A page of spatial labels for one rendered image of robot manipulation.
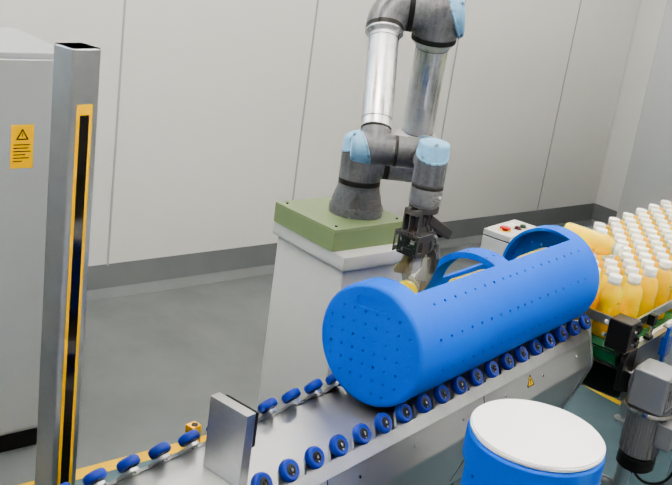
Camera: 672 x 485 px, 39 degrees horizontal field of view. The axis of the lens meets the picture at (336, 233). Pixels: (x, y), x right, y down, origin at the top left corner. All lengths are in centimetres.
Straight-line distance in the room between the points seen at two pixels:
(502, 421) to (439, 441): 28
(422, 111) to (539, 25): 423
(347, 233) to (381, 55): 48
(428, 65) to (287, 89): 291
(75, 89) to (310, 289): 109
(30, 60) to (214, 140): 210
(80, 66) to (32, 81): 147
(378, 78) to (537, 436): 92
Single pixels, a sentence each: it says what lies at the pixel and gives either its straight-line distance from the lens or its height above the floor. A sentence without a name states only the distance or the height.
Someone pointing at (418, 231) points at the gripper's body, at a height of 132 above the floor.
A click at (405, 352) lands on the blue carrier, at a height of 112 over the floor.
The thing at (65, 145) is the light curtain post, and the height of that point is 152.
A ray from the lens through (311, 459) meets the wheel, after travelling 193.
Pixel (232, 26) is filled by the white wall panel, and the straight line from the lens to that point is 508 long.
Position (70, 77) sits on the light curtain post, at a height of 165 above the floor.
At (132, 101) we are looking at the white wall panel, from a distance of 487.
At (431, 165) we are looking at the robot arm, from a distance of 218.
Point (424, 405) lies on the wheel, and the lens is 222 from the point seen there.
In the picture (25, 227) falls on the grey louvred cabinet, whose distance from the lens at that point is 336.
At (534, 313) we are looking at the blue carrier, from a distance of 247.
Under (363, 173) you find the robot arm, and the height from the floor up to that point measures 134.
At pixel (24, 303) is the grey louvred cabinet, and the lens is 346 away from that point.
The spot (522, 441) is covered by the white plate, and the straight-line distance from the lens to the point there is 200.
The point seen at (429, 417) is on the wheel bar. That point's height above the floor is 93.
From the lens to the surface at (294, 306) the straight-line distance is 271.
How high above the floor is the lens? 197
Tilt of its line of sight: 18 degrees down
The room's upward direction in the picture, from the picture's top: 8 degrees clockwise
